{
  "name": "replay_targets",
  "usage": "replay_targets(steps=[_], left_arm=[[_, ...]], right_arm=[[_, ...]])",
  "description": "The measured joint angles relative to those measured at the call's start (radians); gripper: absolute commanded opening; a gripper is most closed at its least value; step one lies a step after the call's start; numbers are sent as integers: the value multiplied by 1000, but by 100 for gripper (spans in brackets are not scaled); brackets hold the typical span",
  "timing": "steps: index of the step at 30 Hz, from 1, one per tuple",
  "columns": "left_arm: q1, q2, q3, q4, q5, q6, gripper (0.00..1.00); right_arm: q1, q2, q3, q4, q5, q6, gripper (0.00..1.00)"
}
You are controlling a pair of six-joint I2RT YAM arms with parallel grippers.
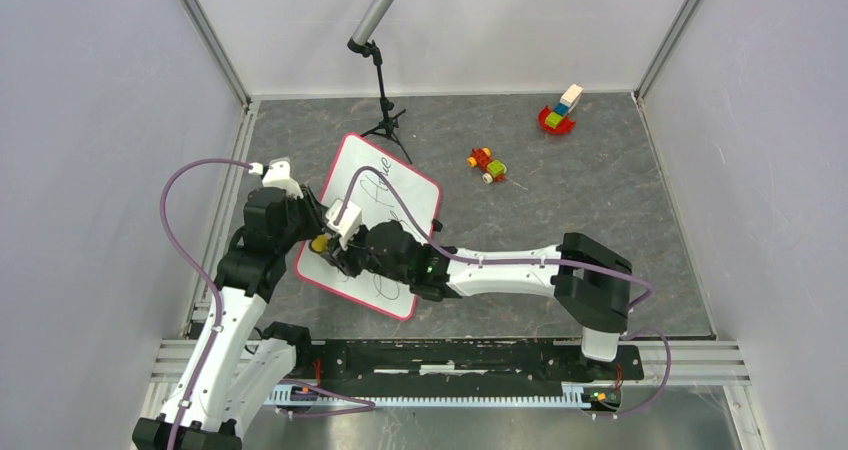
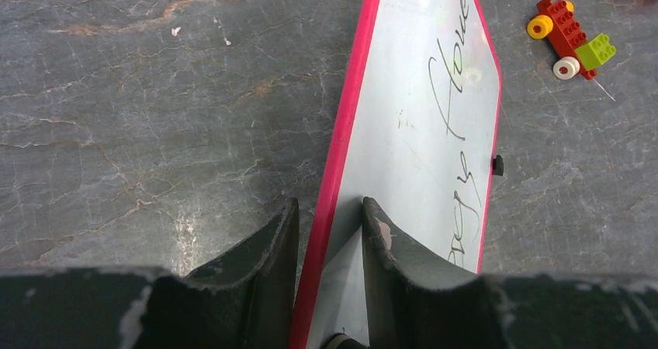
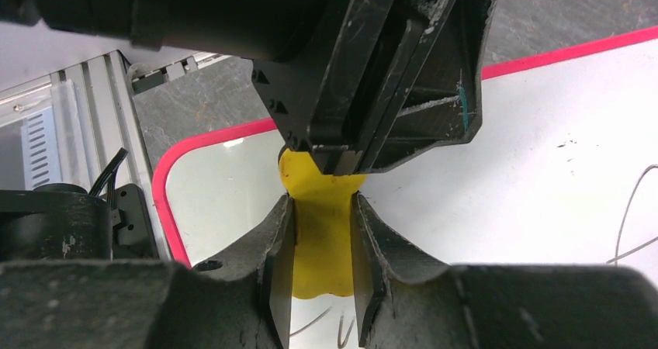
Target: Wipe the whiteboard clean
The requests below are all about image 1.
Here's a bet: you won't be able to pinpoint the yellow bone shaped eraser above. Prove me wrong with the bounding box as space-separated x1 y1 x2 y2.
309 234 328 254

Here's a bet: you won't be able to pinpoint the pink framed whiteboard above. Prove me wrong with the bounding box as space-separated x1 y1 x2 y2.
295 133 441 321

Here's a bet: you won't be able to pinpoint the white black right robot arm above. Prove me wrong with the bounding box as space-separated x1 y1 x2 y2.
309 221 632 378

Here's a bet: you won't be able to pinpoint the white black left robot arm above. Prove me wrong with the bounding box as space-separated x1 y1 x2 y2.
132 185 326 449

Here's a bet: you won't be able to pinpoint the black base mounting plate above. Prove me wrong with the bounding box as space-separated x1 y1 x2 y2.
290 338 645 398

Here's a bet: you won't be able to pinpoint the black tripod microphone stand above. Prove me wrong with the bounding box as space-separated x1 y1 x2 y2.
347 39 413 165

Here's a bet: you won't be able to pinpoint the red toy brick car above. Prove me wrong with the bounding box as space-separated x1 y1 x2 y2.
466 147 507 184

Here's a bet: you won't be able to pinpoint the red toy brick boat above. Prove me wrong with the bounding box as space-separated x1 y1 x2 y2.
537 84 583 135

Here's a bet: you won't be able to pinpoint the grey microphone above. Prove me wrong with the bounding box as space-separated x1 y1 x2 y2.
348 0 395 53

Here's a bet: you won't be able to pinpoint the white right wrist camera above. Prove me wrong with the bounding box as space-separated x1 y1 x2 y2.
325 199 362 250

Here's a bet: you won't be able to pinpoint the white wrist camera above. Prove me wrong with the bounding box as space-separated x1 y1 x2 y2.
248 157 304 199
325 199 362 250

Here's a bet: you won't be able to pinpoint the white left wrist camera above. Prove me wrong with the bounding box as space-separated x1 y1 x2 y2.
248 157 304 199

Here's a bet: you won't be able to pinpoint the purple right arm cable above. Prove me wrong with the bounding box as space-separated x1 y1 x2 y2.
331 165 676 422

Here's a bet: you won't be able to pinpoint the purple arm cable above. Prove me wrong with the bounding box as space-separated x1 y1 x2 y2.
159 158 260 450
331 165 676 422

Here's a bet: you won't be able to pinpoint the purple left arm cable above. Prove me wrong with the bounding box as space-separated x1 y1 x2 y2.
159 158 260 450

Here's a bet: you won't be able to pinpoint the white slotted cable duct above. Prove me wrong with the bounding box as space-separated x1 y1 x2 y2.
263 383 622 411

